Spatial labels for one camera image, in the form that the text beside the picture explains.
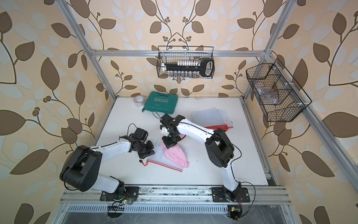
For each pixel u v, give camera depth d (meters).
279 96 0.72
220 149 0.50
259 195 0.75
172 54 0.91
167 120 0.70
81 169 0.44
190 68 0.85
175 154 0.84
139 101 1.17
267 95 0.70
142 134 0.75
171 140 0.75
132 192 0.74
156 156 0.89
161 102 1.12
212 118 1.08
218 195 0.72
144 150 0.77
